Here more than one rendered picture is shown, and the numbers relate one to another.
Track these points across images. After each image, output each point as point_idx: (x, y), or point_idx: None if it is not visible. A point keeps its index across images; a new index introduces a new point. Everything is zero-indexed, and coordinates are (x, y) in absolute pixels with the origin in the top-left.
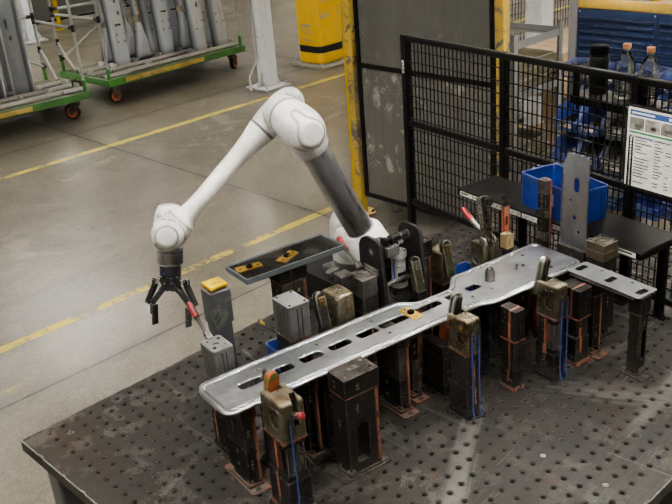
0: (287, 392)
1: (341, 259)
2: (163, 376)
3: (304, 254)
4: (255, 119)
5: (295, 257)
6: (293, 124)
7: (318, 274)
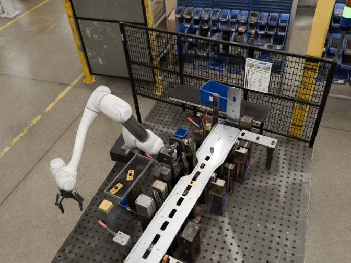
0: (175, 262)
1: (131, 145)
2: (75, 234)
3: (137, 170)
4: (89, 107)
5: (134, 174)
6: (117, 112)
7: (120, 153)
